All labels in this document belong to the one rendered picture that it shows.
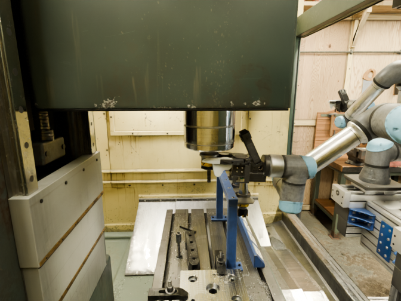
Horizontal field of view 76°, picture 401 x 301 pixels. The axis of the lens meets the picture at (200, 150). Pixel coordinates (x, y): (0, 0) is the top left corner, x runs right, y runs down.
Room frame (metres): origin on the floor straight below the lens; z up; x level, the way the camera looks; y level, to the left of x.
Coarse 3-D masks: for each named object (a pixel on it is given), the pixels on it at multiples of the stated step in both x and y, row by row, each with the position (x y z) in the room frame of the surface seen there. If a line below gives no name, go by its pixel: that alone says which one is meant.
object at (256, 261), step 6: (240, 216) 1.34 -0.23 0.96; (240, 222) 1.28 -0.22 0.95; (240, 228) 1.27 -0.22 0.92; (246, 234) 1.15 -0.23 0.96; (246, 240) 1.13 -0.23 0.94; (246, 246) 1.12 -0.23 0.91; (252, 246) 1.05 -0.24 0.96; (252, 252) 1.01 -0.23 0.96; (252, 258) 1.00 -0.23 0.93; (258, 258) 0.98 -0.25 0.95; (252, 264) 1.00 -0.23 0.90; (258, 264) 0.98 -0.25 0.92; (264, 264) 0.98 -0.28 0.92
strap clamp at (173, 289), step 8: (168, 280) 0.72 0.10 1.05; (152, 288) 0.73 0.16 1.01; (160, 288) 0.73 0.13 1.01; (168, 288) 0.71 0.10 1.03; (176, 288) 0.73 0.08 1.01; (152, 296) 0.70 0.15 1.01; (160, 296) 0.70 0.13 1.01; (168, 296) 0.71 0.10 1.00; (176, 296) 0.71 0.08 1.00; (184, 296) 0.71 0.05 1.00
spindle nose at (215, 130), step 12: (192, 120) 0.73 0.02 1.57; (204, 120) 0.71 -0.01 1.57; (216, 120) 0.71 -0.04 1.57; (228, 120) 0.73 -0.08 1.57; (192, 132) 0.73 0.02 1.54; (204, 132) 0.71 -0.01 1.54; (216, 132) 0.71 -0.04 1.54; (228, 132) 0.73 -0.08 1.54; (192, 144) 0.73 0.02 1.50; (204, 144) 0.71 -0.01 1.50; (216, 144) 0.72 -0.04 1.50; (228, 144) 0.73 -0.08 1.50
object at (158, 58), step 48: (48, 0) 0.65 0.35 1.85; (96, 0) 0.66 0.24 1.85; (144, 0) 0.66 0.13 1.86; (192, 0) 0.67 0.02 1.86; (240, 0) 0.67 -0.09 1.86; (288, 0) 0.68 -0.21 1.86; (48, 48) 0.65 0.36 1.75; (96, 48) 0.66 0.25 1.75; (144, 48) 0.66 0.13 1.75; (192, 48) 0.67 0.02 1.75; (240, 48) 0.67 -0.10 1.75; (288, 48) 0.68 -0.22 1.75; (48, 96) 0.65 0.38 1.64; (96, 96) 0.66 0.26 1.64; (144, 96) 0.66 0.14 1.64; (192, 96) 0.67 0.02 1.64; (240, 96) 0.67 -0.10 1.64; (288, 96) 0.68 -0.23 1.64
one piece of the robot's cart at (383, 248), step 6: (384, 222) 1.15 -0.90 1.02; (384, 228) 1.14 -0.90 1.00; (390, 228) 1.11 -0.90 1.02; (384, 234) 1.14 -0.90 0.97; (390, 234) 1.10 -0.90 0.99; (378, 240) 1.17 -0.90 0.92; (384, 240) 1.13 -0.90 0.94; (390, 240) 1.09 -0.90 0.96; (378, 246) 1.16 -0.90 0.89; (384, 246) 1.12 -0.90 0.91; (390, 246) 1.09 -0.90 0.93; (378, 252) 1.15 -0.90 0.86; (384, 252) 1.12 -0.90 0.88; (390, 252) 1.08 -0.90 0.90; (384, 258) 1.11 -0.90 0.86
